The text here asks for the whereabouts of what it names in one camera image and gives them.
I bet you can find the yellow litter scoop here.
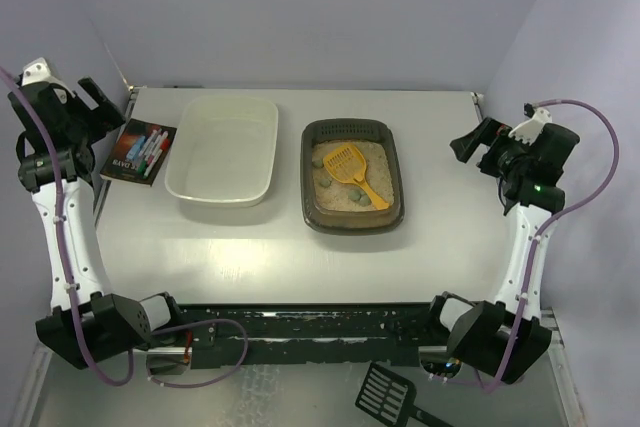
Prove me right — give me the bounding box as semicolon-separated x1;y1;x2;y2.
323;142;390;210

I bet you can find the brown litter box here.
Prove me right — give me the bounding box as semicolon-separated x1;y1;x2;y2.
301;118;404;235

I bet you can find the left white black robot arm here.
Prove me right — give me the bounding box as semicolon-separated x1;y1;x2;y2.
4;70;180;369

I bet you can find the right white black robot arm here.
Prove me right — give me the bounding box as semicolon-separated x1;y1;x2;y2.
429;108;580;385

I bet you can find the dark book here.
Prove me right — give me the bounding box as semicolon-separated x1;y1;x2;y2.
100;118;177;187

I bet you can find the pack of markers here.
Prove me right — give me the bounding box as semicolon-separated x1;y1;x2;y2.
125;128;170;178

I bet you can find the green clump four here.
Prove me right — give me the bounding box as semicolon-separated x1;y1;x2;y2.
358;194;371;207

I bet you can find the green clump three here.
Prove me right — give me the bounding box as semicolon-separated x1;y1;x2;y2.
348;189;361;202

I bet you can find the white plastic tub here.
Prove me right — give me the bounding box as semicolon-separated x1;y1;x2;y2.
165;95;279;208

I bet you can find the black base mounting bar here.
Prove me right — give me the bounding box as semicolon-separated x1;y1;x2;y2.
179;302;446;369

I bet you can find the black slotted spatula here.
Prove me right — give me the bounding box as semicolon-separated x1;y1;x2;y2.
355;362;452;427

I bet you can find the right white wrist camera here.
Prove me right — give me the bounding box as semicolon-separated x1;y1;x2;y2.
508;107;552;145

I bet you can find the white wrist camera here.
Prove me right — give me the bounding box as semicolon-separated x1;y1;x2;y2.
508;107;552;145
21;57;53;87

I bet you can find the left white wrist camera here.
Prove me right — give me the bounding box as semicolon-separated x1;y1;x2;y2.
21;57;53;87

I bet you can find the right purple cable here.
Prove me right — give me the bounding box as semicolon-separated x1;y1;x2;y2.
429;96;621;394

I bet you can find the purple cable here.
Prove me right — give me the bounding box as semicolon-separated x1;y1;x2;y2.
429;96;621;394
0;65;249;389

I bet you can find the aluminium rail frame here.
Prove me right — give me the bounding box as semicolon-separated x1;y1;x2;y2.
540;309;564;348

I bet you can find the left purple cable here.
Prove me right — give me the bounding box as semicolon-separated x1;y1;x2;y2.
0;65;249;389

